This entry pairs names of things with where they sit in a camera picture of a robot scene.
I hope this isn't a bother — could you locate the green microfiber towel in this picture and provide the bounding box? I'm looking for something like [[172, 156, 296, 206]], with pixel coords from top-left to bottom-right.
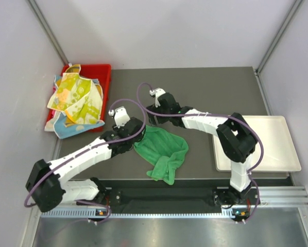
[[134, 126, 189, 185]]

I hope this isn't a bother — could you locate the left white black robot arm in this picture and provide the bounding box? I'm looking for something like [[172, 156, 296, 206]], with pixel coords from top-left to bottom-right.
[[25, 117, 145, 213]]

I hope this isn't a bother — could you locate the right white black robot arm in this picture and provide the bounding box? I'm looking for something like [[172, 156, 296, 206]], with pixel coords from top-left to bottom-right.
[[146, 88, 258, 206]]

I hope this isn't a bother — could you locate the yellow green patterned towel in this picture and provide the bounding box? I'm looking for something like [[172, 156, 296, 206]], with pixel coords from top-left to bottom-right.
[[47, 64, 104, 125]]

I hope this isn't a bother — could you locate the blue patterned towel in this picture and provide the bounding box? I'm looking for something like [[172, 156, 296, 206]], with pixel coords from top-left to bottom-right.
[[44, 76, 105, 139]]

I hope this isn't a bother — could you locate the white square tray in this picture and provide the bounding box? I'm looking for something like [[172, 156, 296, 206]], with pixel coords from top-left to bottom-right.
[[211, 115, 302, 172]]

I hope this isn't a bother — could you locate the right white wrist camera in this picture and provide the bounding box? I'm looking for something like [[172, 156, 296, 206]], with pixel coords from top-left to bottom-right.
[[149, 88, 166, 108]]

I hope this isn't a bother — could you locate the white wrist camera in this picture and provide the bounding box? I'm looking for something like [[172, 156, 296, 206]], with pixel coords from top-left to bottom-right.
[[149, 88, 166, 108], [108, 107, 130, 128]]

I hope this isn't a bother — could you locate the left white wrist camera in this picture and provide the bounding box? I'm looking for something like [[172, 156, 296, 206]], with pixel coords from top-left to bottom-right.
[[108, 107, 130, 128]]

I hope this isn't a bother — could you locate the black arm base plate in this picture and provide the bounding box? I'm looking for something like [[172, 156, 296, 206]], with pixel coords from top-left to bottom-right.
[[76, 180, 260, 209]]

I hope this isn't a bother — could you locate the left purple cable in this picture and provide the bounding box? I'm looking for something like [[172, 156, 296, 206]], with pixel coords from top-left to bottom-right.
[[23, 99, 147, 227]]

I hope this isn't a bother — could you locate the purple cable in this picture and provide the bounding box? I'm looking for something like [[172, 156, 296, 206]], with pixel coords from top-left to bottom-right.
[[136, 82, 264, 224], [23, 99, 147, 227]]

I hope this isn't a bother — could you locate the grey slotted cable duct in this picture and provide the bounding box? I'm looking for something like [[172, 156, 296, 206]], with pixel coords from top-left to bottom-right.
[[40, 207, 247, 219]]

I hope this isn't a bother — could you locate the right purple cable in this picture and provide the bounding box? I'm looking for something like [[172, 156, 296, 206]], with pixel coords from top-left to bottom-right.
[[136, 82, 264, 224]]

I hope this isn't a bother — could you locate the aluminium frame rail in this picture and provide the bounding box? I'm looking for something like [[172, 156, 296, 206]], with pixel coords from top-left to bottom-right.
[[259, 186, 308, 208]]

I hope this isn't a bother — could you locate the left aluminium corner post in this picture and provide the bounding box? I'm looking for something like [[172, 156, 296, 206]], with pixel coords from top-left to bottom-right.
[[26, 0, 69, 65]]

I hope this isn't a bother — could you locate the aluminium corner post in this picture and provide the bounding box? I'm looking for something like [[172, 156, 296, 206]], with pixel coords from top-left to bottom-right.
[[26, 0, 69, 65], [254, 0, 304, 77]]

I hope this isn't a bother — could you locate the right aluminium corner post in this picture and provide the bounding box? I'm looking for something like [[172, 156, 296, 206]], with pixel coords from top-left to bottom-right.
[[254, 0, 304, 77]]

